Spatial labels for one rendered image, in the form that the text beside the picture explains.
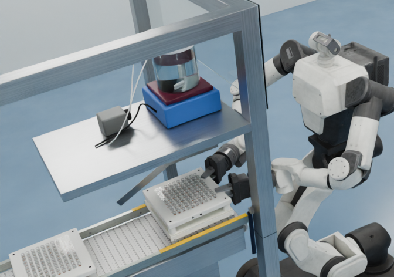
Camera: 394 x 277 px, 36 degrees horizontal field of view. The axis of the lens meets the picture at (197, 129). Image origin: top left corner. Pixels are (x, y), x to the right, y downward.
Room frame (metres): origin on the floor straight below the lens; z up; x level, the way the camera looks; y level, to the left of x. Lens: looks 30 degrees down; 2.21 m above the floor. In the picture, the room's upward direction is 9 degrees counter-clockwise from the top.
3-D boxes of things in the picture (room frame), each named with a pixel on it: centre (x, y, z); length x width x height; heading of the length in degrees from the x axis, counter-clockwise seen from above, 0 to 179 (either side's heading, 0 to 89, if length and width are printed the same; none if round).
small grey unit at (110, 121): (1.72, 0.26, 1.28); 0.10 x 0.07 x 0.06; 112
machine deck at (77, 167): (1.68, 0.19, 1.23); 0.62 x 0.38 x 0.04; 112
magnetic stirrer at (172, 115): (1.80, 0.04, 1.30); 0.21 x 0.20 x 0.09; 22
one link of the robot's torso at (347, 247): (1.98, -0.52, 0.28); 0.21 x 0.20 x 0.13; 111
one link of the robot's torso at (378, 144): (2.00, -0.59, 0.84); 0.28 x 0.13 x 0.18; 111
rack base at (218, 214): (1.74, 0.08, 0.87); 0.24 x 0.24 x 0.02; 22
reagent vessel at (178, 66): (1.79, 0.04, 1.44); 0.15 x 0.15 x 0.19
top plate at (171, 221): (1.74, 0.08, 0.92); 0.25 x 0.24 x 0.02; 22
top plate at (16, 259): (1.55, 0.55, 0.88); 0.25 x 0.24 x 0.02; 21
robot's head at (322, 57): (1.98, -0.50, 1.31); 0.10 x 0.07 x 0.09; 21
